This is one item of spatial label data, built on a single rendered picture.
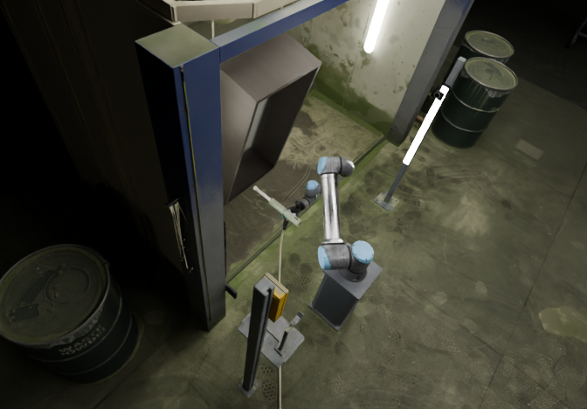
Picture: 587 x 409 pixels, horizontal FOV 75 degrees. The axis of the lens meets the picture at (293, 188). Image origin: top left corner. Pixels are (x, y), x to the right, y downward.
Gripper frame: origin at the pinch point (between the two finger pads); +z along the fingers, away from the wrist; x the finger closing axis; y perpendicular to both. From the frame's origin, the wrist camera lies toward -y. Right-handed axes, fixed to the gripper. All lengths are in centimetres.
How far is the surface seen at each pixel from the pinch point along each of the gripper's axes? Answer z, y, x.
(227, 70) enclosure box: 31, -114, 49
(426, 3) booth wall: -186, -121, 26
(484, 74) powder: -261, -63, -42
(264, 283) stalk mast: 107, -105, -50
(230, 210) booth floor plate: -2, 49, 57
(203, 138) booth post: 95, -136, -2
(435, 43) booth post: -189, -95, 3
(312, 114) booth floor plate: -167, 34, 89
